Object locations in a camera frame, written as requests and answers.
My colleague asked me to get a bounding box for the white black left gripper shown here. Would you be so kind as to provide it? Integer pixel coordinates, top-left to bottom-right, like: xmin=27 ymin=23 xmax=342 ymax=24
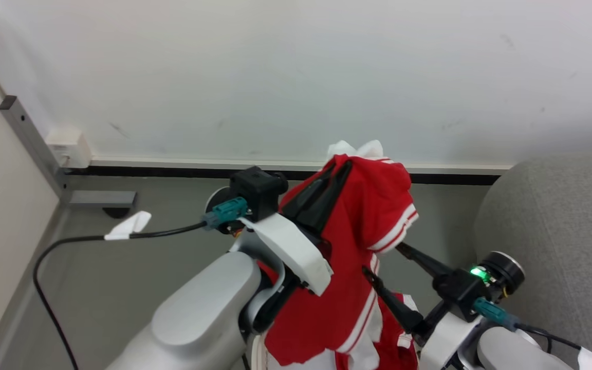
xmin=238 ymin=161 xmax=353 ymax=334

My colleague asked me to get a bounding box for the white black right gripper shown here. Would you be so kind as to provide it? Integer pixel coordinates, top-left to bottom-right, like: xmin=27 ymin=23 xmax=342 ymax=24
xmin=362 ymin=243 xmax=482 ymax=370

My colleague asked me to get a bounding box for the red garment with white stripes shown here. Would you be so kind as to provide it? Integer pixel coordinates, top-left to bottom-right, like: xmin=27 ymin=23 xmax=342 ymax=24
xmin=263 ymin=140 xmax=421 ymax=370

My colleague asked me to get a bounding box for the grey fabric sofa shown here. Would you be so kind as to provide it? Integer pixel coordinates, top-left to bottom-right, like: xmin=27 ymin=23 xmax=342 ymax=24
xmin=473 ymin=152 xmax=592 ymax=370

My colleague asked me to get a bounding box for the teal right cable connector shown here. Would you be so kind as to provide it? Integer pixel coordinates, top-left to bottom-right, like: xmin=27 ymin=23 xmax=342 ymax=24
xmin=473 ymin=297 xmax=521 ymax=332

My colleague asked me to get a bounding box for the teal cable connector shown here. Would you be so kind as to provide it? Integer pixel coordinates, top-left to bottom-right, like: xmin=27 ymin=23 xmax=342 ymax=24
xmin=202 ymin=197 xmax=250 ymax=230
xmin=473 ymin=297 xmax=521 ymax=332

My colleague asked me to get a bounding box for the teal left cable connector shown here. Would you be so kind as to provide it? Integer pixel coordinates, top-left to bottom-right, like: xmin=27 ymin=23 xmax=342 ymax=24
xmin=202 ymin=197 xmax=250 ymax=230

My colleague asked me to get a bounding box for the white and black wall baseboard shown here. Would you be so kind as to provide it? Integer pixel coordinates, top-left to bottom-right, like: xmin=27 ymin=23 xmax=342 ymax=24
xmin=65 ymin=156 xmax=513 ymax=186

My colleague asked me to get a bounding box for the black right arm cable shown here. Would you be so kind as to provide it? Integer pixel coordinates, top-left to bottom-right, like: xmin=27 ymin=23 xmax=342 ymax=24
xmin=514 ymin=321 xmax=592 ymax=370

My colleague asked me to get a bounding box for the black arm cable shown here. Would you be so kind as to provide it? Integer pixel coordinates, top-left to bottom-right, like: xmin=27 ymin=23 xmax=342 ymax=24
xmin=514 ymin=321 xmax=592 ymax=370
xmin=33 ymin=220 xmax=209 ymax=370

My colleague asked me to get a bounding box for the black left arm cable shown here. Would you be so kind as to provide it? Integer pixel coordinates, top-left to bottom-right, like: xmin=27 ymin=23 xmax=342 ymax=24
xmin=33 ymin=220 xmax=209 ymax=370

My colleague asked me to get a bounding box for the white tape tag on left cable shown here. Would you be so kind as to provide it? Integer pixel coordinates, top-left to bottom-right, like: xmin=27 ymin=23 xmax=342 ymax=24
xmin=104 ymin=211 xmax=152 ymax=241

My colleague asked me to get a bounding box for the grey metal frame foot bar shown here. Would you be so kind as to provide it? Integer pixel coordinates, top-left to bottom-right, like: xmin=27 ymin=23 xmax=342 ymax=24
xmin=67 ymin=190 xmax=138 ymax=209

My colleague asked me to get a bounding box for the white wall socket box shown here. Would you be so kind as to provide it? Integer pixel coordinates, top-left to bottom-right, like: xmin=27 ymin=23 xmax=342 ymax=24
xmin=44 ymin=127 xmax=93 ymax=170

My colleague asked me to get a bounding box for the grey metal frame post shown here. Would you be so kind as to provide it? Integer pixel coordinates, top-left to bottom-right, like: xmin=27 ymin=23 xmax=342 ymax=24
xmin=0 ymin=95 xmax=71 ymax=207

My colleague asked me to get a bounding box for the grey partition base rail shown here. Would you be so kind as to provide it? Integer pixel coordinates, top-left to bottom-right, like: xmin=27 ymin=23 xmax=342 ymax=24
xmin=0 ymin=205 xmax=69 ymax=370

